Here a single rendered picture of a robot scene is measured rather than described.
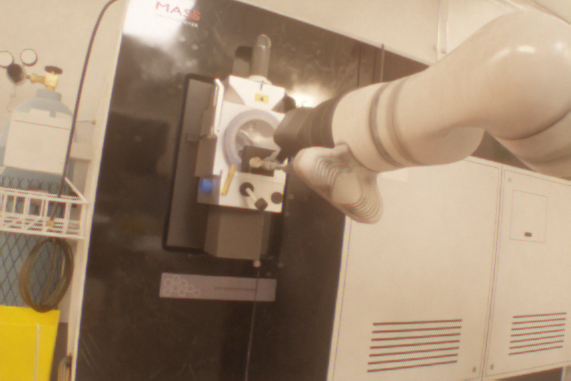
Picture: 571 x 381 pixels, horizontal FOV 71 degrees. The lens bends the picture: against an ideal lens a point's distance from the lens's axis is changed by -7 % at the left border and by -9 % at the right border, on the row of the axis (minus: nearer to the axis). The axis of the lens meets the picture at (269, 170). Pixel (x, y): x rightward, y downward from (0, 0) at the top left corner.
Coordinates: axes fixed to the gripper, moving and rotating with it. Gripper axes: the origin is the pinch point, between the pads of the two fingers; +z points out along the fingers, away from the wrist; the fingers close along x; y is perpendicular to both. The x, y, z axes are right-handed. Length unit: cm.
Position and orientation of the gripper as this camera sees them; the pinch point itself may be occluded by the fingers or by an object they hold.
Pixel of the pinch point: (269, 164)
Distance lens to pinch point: 54.1
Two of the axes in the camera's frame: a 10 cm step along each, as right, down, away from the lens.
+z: -4.2, 0.4, 9.1
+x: -7.5, -5.7, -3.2
